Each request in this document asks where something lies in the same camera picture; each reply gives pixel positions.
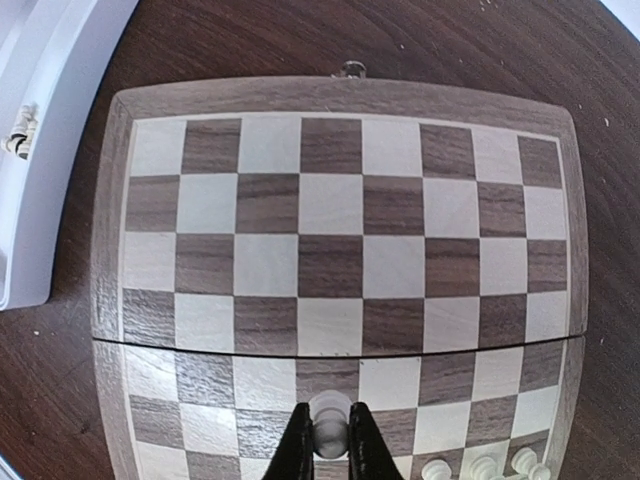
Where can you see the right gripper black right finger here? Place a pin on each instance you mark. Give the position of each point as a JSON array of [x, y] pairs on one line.
[[369, 456]]

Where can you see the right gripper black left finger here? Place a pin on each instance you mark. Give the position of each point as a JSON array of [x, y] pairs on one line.
[[293, 458]]

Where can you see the light pawn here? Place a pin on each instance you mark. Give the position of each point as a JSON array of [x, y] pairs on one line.
[[329, 413]]

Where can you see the light chess queen piece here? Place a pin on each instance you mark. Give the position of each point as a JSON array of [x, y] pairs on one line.
[[436, 469]]

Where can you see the light chess king piece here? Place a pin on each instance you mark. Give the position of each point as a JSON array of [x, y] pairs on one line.
[[525, 462]]

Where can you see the wooden chess board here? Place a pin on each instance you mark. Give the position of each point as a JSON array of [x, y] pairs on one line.
[[256, 241]]

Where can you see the pile of light chess pieces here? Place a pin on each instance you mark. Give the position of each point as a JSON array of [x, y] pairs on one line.
[[21, 136]]

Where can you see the white plastic compartment tray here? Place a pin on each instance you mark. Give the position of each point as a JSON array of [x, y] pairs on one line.
[[54, 54]]

